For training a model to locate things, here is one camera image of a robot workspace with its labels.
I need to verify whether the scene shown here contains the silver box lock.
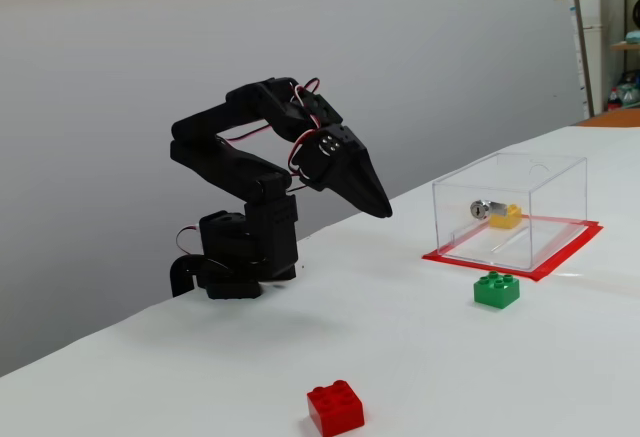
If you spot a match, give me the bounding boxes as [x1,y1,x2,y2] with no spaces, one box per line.
[469,198,507,221]

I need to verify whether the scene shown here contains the wooden shelf unit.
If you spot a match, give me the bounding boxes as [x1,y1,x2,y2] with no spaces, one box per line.
[568,0,640,119]

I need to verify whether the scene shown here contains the red white black base cable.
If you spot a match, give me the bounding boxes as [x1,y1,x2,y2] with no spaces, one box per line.
[175,225,202,259]

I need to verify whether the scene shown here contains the brown wooden table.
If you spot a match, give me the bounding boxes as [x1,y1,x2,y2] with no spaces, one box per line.
[574,106,640,129]

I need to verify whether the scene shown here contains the black table clamp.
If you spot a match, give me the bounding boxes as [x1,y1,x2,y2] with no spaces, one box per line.
[169,254,236,300]

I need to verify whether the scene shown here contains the transparent plastic box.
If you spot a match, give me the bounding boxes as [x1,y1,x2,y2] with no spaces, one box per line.
[431,151,589,273]

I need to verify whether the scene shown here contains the yellow lego brick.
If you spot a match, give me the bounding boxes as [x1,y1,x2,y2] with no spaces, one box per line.
[488,202,523,231]

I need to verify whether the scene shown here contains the red lego brick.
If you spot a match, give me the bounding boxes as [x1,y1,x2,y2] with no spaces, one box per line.
[306,379,366,434]

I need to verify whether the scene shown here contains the red white black gripper cable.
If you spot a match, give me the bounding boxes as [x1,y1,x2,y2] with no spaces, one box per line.
[286,128,322,179]

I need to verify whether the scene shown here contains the red tape frame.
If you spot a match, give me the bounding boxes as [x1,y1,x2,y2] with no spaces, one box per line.
[421,213,605,284]

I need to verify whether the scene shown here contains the red white black arm cable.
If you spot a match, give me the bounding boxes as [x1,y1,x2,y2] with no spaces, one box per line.
[216,123,275,148]

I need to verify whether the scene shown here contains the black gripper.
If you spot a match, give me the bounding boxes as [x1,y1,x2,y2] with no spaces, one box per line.
[291,124,394,220]

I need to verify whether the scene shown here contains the green lego brick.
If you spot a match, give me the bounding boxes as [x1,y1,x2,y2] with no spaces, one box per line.
[473,270,522,311]

